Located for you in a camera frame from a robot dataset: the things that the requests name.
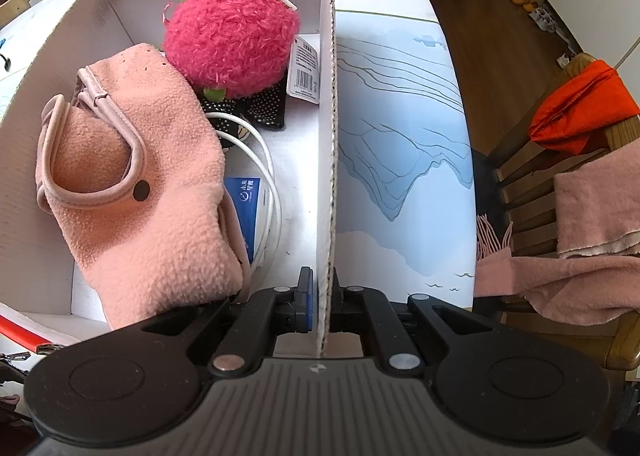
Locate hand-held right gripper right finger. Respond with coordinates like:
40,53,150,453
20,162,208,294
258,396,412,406
331,269,502,378

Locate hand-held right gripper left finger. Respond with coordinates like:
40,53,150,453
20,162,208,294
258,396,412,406
142,266,317,378

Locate white charging cable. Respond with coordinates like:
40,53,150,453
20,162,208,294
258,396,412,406
202,111,283,298

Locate blue tissue packet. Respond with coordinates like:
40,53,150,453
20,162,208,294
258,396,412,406
224,177,263,264

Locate pink fleece hat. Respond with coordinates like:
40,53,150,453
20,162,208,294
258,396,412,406
36,42,251,332

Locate black dotted glove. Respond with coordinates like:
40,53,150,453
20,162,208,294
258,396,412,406
200,84,288,152

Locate pink plush strawberry toy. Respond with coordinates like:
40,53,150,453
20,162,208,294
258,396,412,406
162,0,321,104

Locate red shoe box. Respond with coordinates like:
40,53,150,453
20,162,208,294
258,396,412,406
0,0,341,357

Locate wooden armchair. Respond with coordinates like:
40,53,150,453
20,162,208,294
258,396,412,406
470,54,640,383

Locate pink fringed scarf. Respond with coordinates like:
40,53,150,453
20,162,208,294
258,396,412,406
472,129,640,328

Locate orange red cloth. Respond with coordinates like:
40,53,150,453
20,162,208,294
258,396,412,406
529,61,640,154

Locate white sneakers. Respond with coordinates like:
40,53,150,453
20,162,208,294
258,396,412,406
530,6,558,33

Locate small light wooden chair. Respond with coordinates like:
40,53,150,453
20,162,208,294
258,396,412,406
0,0,31,30

